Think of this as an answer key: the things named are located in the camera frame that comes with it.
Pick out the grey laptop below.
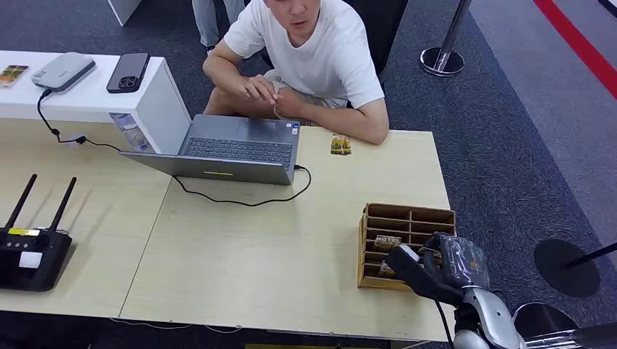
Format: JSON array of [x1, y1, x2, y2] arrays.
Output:
[[118, 113, 301, 186]]

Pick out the hotel card with print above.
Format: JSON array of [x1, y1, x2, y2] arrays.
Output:
[[373, 235, 403, 252], [377, 260, 399, 281]]

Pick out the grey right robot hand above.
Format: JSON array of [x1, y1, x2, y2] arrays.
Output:
[[418, 232, 490, 291]]

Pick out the black router with antennas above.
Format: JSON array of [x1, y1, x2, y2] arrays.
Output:
[[0, 174, 78, 293]]

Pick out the standing person's legs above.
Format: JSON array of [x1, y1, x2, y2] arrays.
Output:
[[191, 0, 246, 52]]

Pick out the grey flat device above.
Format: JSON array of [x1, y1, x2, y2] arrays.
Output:
[[31, 52, 96, 94]]

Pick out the wooden card holder box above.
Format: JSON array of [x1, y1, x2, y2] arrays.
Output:
[[357, 202, 457, 292]]

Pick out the yellow hotel card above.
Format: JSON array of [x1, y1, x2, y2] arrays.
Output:
[[330, 134, 352, 156]]

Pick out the chrome stanchion post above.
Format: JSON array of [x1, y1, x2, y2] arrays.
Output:
[[419, 0, 474, 78]]

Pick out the clear plastic bottle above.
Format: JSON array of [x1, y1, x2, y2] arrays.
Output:
[[109, 112, 154, 153]]

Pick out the person's right hand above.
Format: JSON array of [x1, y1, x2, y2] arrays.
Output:
[[235, 74, 279, 105]]

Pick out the black laptop power cable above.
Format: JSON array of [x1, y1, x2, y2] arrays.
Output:
[[172, 164, 313, 208]]

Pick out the black device cable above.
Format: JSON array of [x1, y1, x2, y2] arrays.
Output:
[[36, 89, 124, 153]]

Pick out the person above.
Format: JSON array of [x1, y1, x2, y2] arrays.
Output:
[[202, 0, 391, 145]]

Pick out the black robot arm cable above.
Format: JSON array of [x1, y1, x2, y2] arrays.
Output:
[[432, 297, 457, 349]]

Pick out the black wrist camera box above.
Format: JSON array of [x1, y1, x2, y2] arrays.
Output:
[[385, 244, 466, 306]]

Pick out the person's left hand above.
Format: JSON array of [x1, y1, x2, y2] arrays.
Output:
[[273, 87, 308, 121]]

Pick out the colourful card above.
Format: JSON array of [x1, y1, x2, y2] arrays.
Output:
[[0, 65, 30, 89]]

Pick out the chrome stanchion with black base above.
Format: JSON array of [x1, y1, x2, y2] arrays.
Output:
[[512, 302, 617, 349]]

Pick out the black smartphone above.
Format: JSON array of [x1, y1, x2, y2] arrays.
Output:
[[106, 52, 151, 95]]

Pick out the white shelf box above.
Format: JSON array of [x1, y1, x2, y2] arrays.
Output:
[[0, 50, 193, 155]]

